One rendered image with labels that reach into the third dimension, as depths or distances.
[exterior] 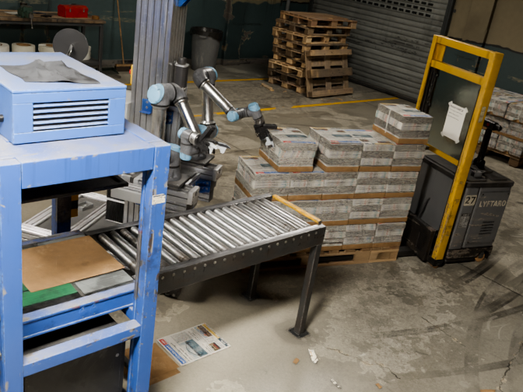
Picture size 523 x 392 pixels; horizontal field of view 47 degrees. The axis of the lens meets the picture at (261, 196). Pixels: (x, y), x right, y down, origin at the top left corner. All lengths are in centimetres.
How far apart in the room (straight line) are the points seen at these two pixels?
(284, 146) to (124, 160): 213
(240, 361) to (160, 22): 218
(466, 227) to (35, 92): 399
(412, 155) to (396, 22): 735
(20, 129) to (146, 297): 91
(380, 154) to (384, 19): 769
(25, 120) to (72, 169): 25
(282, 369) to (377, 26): 940
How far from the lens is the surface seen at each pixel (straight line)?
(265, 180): 433
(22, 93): 229
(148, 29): 404
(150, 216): 251
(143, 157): 238
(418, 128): 487
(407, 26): 1194
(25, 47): 970
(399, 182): 496
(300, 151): 438
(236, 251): 325
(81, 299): 279
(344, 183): 467
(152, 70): 406
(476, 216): 544
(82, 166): 226
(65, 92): 235
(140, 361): 292
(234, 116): 420
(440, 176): 545
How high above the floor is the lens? 234
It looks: 23 degrees down
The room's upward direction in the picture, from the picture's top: 9 degrees clockwise
